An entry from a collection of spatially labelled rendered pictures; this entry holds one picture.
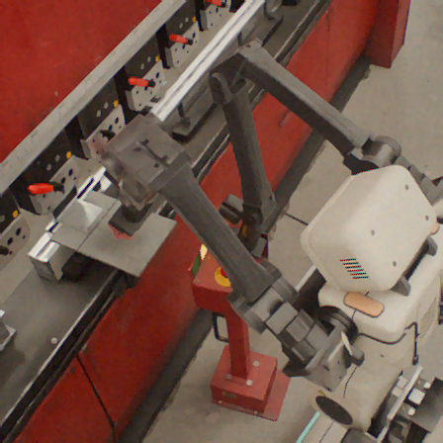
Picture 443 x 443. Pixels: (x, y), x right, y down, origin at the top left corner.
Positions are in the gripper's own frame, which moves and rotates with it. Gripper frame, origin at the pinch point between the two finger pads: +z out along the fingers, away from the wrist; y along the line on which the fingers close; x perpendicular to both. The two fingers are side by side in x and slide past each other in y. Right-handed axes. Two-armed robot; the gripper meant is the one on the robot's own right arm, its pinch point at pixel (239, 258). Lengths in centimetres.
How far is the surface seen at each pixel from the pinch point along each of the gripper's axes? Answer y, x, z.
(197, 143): 24.8, -27.4, -7.9
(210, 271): 6.1, 9.8, -3.5
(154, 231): 21.8, 16.5, -21.9
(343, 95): -18, -159, 66
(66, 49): 52, 4, -57
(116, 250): 28.4, 24.5, -20.0
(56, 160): 48, 18, -36
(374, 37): -22, -194, 51
